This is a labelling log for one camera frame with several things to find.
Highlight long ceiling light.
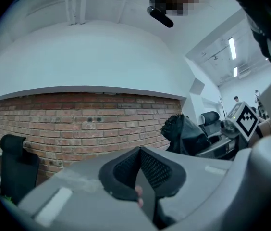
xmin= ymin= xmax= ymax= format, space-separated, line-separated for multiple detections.
xmin=227 ymin=37 xmax=237 ymax=60

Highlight black mesh office chair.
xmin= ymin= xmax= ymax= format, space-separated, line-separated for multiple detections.
xmin=0 ymin=133 xmax=40 ymax=205

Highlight grey wall panel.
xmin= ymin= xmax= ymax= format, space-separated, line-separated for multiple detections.
xmin=189 ymin=78 xmax=205 ymax=96

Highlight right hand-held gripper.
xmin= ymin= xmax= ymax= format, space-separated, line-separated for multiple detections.
xmin=195 ymin=101 xmax=260 ymax=160

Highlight person's right forearm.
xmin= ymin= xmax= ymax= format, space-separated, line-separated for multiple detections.
xmin=247 ymin=118 xmax=271 ymax=147

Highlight white ceiling pipes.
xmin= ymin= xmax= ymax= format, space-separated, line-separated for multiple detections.
xmin=64 ymin=0 xmax=90 ymax=26

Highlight black head-worn camera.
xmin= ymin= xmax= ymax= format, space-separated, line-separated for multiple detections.
xmin=141 ymin=0 xmax=174 ymax=29

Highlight black office chair with headrest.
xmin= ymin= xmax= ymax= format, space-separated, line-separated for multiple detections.
xmin=199 ymin=111 xmax=222 ymax=136

